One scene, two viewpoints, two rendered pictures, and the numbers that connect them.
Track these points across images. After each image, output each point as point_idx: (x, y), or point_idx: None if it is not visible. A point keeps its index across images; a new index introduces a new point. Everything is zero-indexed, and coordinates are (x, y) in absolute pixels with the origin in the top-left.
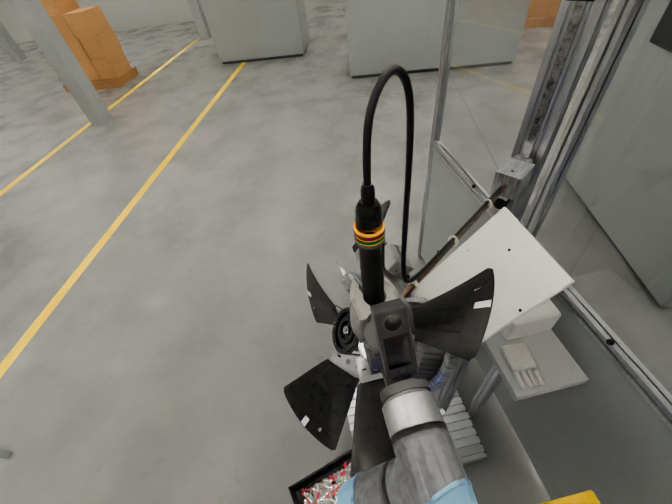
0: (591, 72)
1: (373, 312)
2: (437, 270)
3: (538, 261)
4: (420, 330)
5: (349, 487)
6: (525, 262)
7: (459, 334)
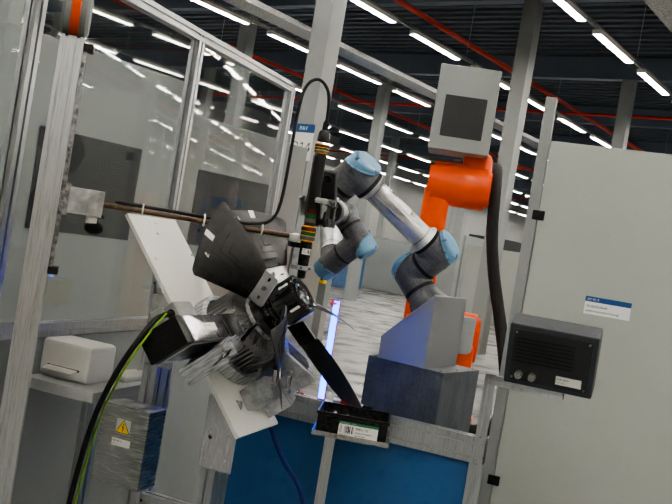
0: (22, 107)
1: (337, 172)
2: (169, 293)
3: (165, 225)
4: (279, 242)
5: (368, 238)
6: (165, 231)
7: (274, 223)
